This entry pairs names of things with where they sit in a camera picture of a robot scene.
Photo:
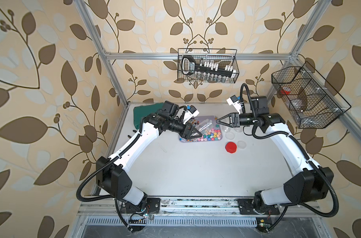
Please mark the clear plastic jar lid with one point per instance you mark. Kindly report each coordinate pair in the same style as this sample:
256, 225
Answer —
230, 135

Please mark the pile of star candies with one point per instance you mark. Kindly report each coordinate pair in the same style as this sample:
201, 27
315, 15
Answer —
214, 135

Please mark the lilac plastic tray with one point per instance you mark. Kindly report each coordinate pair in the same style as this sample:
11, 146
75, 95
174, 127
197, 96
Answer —
195, 122

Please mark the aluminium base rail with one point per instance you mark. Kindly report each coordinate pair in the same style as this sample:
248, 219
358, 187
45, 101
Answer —
186, 211

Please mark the black wire basket right wall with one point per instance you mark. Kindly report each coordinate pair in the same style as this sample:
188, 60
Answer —
314, 102

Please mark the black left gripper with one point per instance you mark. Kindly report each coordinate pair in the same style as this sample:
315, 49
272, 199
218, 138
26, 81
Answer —
186, 135

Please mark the small clear sprinkles jar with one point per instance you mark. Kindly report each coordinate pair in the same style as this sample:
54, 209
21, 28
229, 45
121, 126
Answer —
205, 126

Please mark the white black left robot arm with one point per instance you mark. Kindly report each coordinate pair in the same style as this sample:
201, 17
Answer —
111, 173

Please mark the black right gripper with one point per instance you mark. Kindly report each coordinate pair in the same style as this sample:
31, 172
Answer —
231, 123

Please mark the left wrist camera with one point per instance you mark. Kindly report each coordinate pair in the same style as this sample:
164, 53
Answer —
188, 113

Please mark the red lid candy jar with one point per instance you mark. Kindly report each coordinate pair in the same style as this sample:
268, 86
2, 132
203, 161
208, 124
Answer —
238, 129

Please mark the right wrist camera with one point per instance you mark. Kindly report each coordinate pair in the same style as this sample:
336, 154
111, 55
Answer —
237, 103

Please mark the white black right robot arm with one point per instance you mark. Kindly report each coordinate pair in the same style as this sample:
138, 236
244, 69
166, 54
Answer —
310, 185

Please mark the black wire basket back wall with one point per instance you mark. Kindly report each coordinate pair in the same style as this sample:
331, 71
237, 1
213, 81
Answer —
207, 51

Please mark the red jar lid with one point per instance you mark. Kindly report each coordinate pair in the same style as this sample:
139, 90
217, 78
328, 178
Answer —
231, 147

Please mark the black socket set rack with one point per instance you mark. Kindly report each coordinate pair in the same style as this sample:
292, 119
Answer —
219, 65

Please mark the green plastic tool case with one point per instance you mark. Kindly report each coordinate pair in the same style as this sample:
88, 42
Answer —
143, 111

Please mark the red item in basket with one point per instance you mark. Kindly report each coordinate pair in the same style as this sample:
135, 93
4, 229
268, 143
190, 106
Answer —
285, 90

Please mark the black wire basket wall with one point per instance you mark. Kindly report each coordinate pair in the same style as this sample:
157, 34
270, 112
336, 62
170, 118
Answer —
207, 51
314, 102

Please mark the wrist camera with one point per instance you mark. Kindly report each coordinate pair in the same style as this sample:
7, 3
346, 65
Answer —
237, 103
188, 113

